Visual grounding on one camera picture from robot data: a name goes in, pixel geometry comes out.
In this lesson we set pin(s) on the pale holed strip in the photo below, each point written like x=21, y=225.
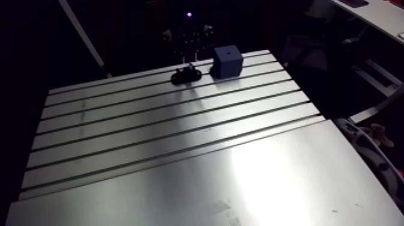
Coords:
x=374, y=157

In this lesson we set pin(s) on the white slanted post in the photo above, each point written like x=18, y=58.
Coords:
x=84, y=37

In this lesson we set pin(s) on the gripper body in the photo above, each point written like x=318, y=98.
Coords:
x=188, y=38

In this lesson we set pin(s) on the dark blue-grey block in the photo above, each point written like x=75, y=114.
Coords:
x=228, y=64

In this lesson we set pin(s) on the white desk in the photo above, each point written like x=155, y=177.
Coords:
x=375, y=14

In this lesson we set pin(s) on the black oval holder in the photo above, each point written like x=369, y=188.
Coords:
x=186, y=76

